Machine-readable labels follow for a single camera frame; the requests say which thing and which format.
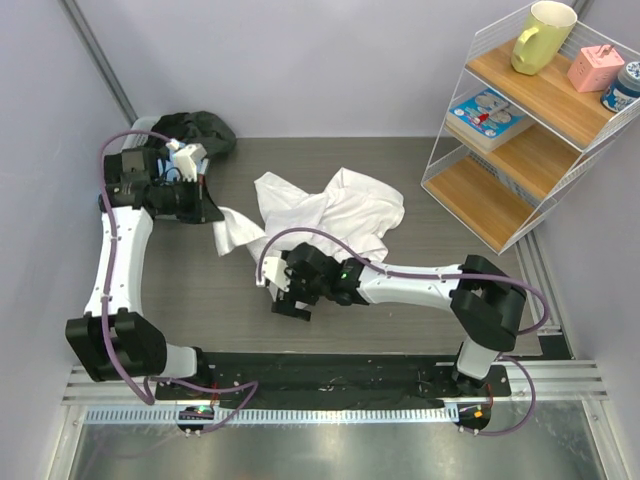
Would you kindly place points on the black shirt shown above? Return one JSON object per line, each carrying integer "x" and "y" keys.
{"x": 201, "y": 127}

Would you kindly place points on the white wire wooden shelf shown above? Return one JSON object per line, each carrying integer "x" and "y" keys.
{"x": 503, "y": 194}

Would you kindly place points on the blue white book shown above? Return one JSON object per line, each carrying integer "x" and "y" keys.
{"x": 486, "y": 120}

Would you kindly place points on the blue white tin can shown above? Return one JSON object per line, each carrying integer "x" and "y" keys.
{"x": 624, "y": 89}

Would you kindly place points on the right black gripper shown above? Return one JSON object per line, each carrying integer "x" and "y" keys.
{"x": 287, "y": 301}

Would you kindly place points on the light blue shirt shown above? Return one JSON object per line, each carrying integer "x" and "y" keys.
{"x": 167, "y": 172}

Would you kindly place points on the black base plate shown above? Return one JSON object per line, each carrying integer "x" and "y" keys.
{"x": 341, "y": 381}

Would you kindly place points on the grey plastic basket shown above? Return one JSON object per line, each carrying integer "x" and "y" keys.
{"x": 140, "y": 122}

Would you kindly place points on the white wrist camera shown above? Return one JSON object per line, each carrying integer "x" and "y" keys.
{"x": 272, "y": 271}
{"x": 186, "y": 158}

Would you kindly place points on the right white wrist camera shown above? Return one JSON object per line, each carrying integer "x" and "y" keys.
{"x": 272, "y": 271}

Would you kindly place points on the yellow green mug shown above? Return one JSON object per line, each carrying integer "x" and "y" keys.
{"x": 547, "y": 26}

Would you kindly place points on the aluminium rail frame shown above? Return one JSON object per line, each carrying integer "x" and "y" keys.
{"x": 567, "y": 428}

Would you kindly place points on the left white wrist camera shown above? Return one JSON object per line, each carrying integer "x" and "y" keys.
{"x": 186, "y": 158}

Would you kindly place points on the white long sleeve shirt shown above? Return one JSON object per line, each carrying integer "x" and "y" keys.
{"x": 354, "y": 208}

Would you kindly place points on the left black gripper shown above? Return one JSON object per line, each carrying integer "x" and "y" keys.
{"x": 202, "y": 208}

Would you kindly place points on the pink cube box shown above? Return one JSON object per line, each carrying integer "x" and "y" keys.
{"x": 594, "y": 68}

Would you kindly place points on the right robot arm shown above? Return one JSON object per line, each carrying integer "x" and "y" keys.
{"x": 477, "y": 293}

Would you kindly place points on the white slotted cable duct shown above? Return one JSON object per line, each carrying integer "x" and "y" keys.
{"x": 194, "y": 415}

